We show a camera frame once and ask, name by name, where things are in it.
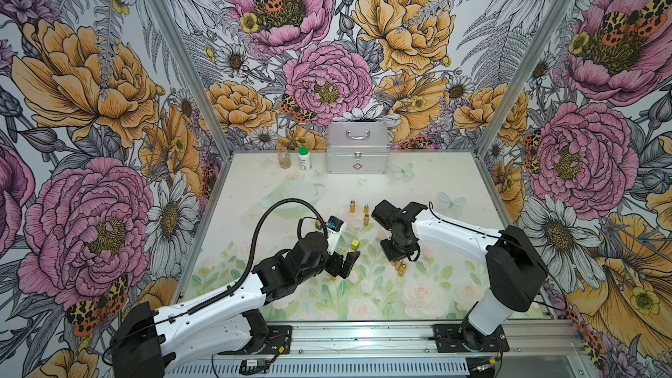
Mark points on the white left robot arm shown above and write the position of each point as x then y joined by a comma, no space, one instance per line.
153,341

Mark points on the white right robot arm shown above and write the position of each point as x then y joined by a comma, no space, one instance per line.
516,271

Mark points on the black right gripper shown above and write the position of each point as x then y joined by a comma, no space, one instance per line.
391,255

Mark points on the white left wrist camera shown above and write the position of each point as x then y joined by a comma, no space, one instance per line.
335,228

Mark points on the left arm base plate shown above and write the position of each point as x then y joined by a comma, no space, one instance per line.
270,338

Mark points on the gold lipstick pair lower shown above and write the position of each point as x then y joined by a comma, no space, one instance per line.
401,268

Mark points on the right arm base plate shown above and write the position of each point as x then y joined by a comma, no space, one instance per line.
463,338

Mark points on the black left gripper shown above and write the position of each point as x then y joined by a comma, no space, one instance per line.
335,261

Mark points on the silver aluminium first aid case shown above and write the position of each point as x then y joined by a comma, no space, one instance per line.
358,148

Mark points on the white bottle green cap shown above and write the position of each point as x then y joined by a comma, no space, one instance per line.
305,158

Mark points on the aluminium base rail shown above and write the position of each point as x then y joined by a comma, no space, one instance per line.
522,348

